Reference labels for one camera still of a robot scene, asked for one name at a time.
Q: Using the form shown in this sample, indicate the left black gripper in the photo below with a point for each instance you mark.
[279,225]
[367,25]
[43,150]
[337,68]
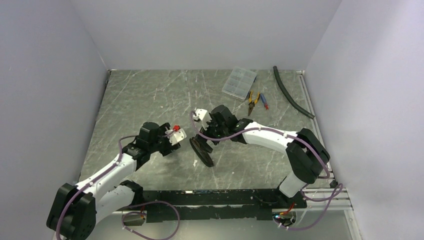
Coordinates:
[168,148]

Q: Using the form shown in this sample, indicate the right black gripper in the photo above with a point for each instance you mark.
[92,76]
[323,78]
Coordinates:
[207,131]

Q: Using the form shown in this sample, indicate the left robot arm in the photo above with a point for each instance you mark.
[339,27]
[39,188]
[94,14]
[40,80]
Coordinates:
[77,208]

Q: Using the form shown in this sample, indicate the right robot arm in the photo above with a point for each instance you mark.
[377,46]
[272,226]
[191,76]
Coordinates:
[306,154]

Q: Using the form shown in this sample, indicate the clear plastic organizer box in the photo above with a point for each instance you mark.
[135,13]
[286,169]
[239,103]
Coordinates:
[239,83]

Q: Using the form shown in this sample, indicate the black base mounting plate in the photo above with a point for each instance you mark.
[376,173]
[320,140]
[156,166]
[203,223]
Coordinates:
[169,205]

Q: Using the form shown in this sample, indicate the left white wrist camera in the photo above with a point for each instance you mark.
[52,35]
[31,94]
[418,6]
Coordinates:
[177,136]

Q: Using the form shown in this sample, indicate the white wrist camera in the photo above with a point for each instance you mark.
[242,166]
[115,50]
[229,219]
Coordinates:
[177,136]
[202,116]

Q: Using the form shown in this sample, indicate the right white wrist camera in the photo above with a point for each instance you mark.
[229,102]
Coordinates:
[202,116]

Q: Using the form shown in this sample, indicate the yellow handled pliers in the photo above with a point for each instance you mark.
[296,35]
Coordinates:
[252,101]

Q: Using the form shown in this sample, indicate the aluminium frame rail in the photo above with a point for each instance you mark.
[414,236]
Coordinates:
[317,198]

